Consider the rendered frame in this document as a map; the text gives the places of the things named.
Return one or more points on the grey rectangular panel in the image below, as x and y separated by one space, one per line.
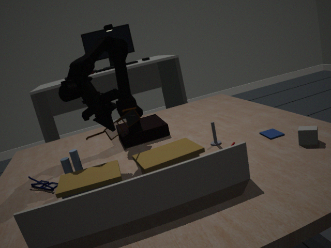
132 199

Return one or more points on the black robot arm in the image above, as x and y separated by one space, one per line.
78 80

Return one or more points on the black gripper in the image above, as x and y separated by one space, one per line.
102 113

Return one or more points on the tan rectangular block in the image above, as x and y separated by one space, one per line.
85 180

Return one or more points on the dark grey cylinder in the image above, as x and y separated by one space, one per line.
75 160
66 165

